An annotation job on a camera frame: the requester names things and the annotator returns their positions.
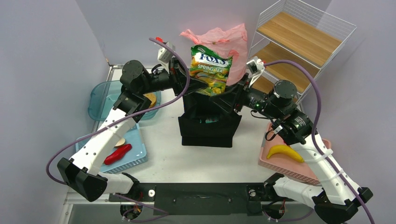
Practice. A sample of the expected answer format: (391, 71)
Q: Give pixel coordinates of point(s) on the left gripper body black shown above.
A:
(175, 77)

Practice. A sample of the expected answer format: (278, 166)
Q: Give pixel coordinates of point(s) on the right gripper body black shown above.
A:
(243, 98)

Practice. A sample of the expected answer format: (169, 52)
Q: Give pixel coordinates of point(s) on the green Fox's candy bag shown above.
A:
(209, 67)

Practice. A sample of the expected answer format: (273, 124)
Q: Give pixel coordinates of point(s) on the black fabric grocery bag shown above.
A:
(204, 124)

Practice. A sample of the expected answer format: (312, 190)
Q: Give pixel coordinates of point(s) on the pink plastic grocery bag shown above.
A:
(230, 43)

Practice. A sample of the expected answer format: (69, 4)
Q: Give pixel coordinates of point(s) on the yellow banana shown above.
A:
(285, 150)

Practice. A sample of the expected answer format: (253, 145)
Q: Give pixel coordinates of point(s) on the red chili pepper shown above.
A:
(118, 154)

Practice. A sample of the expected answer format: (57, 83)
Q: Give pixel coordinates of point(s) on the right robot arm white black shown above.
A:
(337, 198)

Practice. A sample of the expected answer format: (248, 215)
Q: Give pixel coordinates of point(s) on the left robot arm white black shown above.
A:
(82, 172)

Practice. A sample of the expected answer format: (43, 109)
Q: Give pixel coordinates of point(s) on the brown bread slice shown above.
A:
(153, 99)

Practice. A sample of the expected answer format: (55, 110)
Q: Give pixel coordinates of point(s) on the teal transparent plastic tray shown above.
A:
(106, 94)

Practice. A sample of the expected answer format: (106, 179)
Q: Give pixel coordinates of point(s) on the blue perforated plastic basket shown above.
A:
(136, 154)

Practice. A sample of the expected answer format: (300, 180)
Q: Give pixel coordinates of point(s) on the pink perforated plastic basket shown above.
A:
(284, 164)

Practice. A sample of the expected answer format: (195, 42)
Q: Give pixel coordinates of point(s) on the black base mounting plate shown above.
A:
(201, 198)

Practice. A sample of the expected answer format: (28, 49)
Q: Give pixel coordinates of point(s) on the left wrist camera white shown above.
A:
(164, 56)

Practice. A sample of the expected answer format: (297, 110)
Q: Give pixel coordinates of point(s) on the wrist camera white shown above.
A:
(164, 56)
(256, 68)

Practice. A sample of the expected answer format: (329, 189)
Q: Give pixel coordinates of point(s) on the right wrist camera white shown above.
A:
(256, 68)

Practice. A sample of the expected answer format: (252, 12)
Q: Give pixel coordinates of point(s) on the white wire wooden shelf rack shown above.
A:
(294, 30)

